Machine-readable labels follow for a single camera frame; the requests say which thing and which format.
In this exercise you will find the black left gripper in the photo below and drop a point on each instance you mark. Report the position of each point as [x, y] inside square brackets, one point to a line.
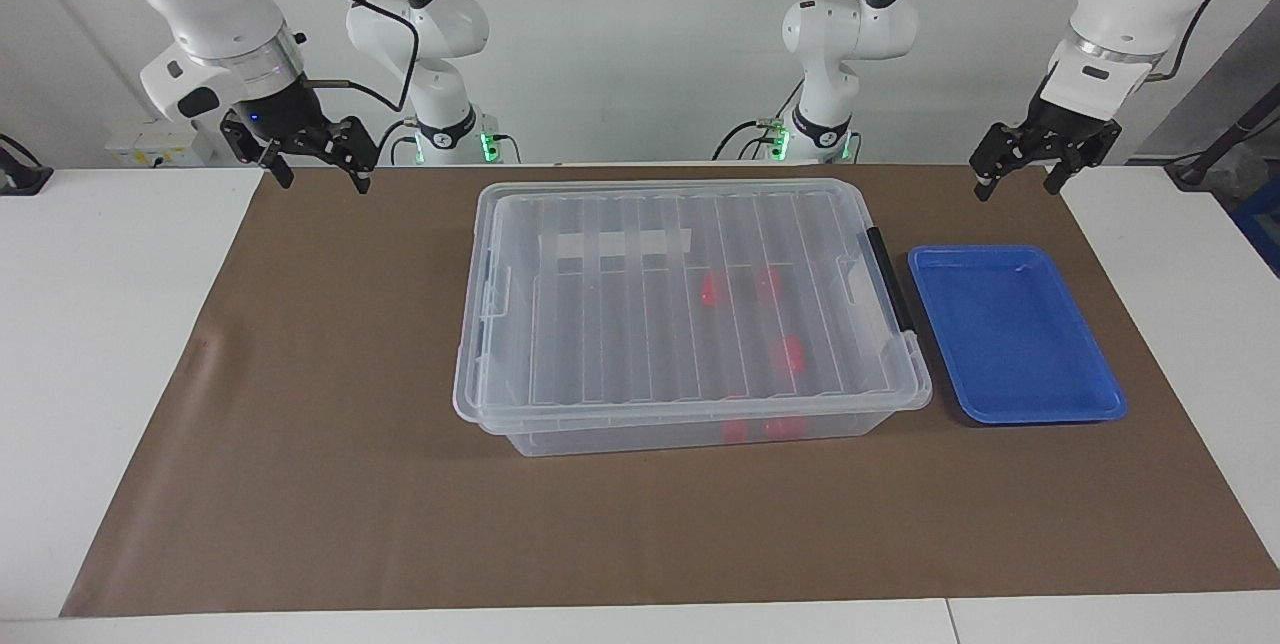
[1070, 129]

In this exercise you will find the clear ribbed plastic lid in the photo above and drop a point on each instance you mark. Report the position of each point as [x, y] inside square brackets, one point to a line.
[600, 324]

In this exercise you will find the blue plastic tray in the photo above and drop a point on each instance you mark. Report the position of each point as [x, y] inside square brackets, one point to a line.
[1010, 344]

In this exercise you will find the black stand pole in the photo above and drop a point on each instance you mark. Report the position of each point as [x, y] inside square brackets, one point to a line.
[1230, 139]

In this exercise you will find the brown table mat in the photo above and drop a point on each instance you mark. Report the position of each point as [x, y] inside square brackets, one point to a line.
[330, 504]

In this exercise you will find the clear plastic storage box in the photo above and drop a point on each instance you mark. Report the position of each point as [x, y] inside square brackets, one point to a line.
[620, 437]

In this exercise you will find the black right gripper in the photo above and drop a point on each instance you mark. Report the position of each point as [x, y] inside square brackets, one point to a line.
[280, 114]

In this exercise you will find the white power strip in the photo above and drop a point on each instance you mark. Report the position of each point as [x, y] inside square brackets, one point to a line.
[160, 142]

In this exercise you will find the black table clamp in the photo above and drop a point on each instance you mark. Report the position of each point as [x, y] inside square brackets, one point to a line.
[22, 174]

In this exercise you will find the blue crate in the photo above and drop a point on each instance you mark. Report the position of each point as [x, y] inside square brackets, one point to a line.
[1262, 224]

